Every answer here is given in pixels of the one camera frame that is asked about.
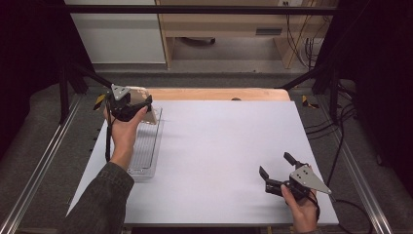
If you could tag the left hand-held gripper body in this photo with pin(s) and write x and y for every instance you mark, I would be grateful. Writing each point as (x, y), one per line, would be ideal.
(121, 104)

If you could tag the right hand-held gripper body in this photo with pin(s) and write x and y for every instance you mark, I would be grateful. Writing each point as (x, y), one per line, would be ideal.
(303, 182)

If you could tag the beige and orange phone case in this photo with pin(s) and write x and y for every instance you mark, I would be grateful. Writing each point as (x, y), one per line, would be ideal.
(151, 117)

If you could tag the clear plastic tray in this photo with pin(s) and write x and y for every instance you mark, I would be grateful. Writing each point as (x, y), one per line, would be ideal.
(146, 149)

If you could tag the person's right hand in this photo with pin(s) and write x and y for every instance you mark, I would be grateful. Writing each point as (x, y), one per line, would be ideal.
(303, 213)

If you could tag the person's left hand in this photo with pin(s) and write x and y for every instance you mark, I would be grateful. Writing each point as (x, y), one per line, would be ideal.
(125, 136)

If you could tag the yellow and black tape strip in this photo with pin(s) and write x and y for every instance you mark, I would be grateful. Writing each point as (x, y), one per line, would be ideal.
(98, 102)
(307, 102)

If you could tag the white table cover sheet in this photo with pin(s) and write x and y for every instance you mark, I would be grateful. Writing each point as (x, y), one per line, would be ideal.
(227, 169)

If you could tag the black metal stand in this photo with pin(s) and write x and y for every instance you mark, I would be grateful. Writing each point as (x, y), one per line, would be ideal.
(69, 87)
(328, 84)

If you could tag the wooden table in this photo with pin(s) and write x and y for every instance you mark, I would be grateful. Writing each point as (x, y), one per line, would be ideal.
(211, 94)

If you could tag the white cabinet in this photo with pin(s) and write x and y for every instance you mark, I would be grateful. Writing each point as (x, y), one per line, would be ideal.
(120, 35)

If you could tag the dark curtain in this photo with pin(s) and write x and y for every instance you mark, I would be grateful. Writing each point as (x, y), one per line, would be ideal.
(380, 81)
(29, 65)

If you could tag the light wooden desk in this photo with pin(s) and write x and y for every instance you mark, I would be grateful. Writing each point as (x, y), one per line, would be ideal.
(224, 22)

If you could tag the aluminium frame rail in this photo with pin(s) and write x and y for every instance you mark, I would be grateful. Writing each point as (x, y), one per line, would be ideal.
(360, 182)
(39, 162)

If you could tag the black horizontal frame bar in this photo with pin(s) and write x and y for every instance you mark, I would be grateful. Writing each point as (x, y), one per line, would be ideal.
(195, 9)

